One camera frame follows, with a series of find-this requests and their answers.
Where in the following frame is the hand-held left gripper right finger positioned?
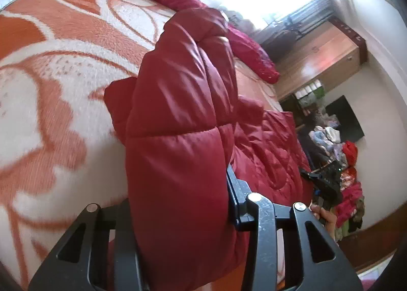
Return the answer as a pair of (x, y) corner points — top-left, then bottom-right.
(226, 165), (363, 291)

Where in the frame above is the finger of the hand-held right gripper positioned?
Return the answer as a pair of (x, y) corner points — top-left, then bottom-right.
(300, 169), (322, 182)

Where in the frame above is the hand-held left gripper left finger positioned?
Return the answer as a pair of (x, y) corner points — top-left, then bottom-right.
(28, 199), (150, 291)

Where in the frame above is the red quilted puffer jacket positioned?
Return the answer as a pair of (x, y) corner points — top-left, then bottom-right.
(103, 8), (315, 291)

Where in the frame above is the pile of colourful clothes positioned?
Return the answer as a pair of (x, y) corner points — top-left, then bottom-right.
(305, 113), (366, 241)

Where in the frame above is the person's right hand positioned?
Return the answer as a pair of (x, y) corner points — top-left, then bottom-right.
(310, 204), (338, 241)

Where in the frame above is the black flat screen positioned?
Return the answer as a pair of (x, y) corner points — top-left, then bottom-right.
(324, 95), (365, 144)

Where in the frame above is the stack of green white boxes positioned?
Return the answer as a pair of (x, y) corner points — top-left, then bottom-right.
(294, 79), (326, 101)

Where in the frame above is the pink floor mat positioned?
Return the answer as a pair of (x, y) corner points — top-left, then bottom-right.
(358, 270), (382, 291)

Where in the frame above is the wooden wardrobe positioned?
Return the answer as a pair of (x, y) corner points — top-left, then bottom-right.
(276, 19), (367, 101)

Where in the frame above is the orange and white bed blanket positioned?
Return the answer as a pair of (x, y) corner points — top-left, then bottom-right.
(0, 0), (287, 291)

